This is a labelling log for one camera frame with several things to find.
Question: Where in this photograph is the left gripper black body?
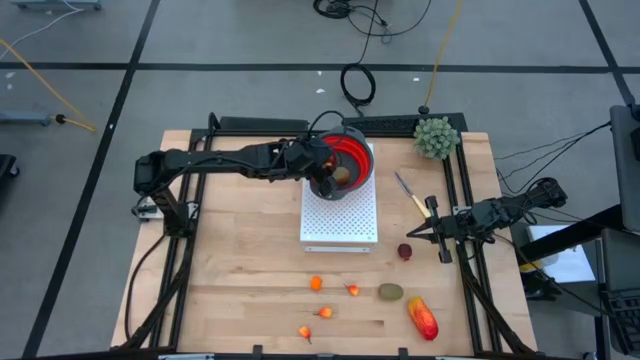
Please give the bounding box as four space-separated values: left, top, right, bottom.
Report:
285 136 338 198

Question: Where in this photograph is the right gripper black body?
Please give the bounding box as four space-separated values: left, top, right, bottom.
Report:
424 195 467 265

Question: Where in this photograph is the red collapsible bowl grey rim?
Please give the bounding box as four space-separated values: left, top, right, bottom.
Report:
308 125 375 201

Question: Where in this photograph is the red yellow toy mango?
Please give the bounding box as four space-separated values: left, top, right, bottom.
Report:
406 295 440 342

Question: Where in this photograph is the white perforated metal shelf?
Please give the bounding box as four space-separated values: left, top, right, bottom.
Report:
299 142 380 254

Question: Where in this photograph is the black rectangular box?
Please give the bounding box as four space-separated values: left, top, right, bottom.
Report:
218 115 311 133

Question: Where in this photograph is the green artificial potted plant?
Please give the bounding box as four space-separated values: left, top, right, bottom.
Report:
413 116 461 161

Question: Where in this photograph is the white paper sheet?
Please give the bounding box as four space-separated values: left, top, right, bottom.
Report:
527 223 597 285

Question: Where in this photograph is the black keyboard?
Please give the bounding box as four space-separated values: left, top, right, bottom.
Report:
601 287 640 357

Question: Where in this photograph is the grey stand base bar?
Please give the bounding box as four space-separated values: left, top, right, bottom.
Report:
13 0 102 12
0 110 54 126

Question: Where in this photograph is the black chair base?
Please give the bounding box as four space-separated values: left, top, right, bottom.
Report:
0 153 21 182

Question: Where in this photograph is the knife with wooden handle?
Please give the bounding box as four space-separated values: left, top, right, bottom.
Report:
393 170 432 219

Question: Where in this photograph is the black camera cable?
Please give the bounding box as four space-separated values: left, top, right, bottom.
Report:
305 110 347 144

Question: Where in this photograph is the coiled black floor cable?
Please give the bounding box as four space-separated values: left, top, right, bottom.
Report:
339 29 381 117

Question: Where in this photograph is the black aluminium table frame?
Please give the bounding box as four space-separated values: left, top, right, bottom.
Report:
117 112 540 360

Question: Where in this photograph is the black cable bundle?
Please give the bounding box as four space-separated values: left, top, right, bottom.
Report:
313 0 434 39

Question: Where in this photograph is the yellow cable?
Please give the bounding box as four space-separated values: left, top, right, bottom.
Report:
0 37 97 133
422 0 465 115

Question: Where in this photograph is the thin black cable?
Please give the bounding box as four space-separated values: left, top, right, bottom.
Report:
494 121 614 196

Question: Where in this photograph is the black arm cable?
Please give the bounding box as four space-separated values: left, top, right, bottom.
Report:
123 232 170 344

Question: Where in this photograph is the white floor cable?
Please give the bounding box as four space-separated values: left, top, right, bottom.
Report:
0 0 84 49

